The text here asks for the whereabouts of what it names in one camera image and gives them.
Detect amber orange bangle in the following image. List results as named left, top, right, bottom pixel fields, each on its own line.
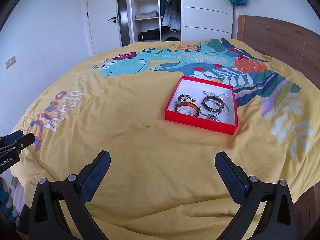
left=175, top=102, right=200, bottom=117

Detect folded black clothes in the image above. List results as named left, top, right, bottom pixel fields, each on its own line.
left=138, top=28, right=160, bottom=42

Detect dark tortoiseshell bangle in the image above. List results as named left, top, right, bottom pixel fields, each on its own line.
left=199, top=96, right=225, bottom=113

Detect white bedroom door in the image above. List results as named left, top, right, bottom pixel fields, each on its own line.
left=83, top=0, right=121, bottom=55

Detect brown wooden bead bracelet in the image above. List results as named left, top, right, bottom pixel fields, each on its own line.
left=173, top=93, right=199, bottom=106

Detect red white jewelry box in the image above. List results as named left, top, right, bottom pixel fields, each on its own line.
left=164, top=77, right=238, bottom=134

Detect hanging grey jacket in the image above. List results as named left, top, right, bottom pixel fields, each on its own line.
left=160, top=0, right=181, bottom=31

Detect folded beige clothes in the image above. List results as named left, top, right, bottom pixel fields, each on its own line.
left=135, top=10, right=159, bottom=20

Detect thin gold bangle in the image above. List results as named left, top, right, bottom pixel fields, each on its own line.
left=199, top=100, right=223, bottom=117

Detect brown wooden headboard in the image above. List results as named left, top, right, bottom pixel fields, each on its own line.
left=237, top=15, right=320, bottom=87

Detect silver charm pendant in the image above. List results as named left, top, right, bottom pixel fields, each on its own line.
left=207, top=114, right=220, bottom=122

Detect white wall switch plate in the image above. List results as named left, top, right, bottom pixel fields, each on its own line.
left=5, top=56, right=16, bottom=69

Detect white open wardrobe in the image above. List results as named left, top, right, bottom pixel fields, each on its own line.
left=127, top=0, right=233, bottom=43

